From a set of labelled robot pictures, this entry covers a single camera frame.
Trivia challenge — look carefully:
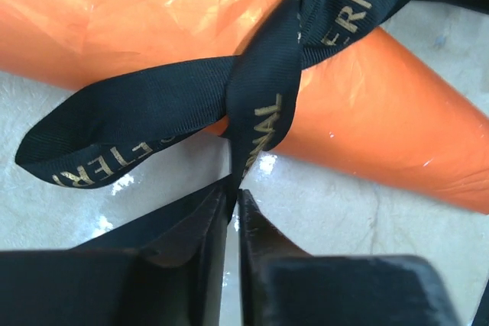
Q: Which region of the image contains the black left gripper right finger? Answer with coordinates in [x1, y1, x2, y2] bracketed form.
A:
[238, 190, 454, 325]

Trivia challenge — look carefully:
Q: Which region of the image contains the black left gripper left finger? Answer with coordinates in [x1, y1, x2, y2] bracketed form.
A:
[1, 181, 228, 325]

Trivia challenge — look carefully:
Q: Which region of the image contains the black ribbon with gold text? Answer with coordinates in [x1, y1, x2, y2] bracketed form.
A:
[15, 0, 489, 228]

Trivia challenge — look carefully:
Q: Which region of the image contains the orange paper flower wrap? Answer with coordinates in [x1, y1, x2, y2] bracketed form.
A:
[1, 0, 488, 213]

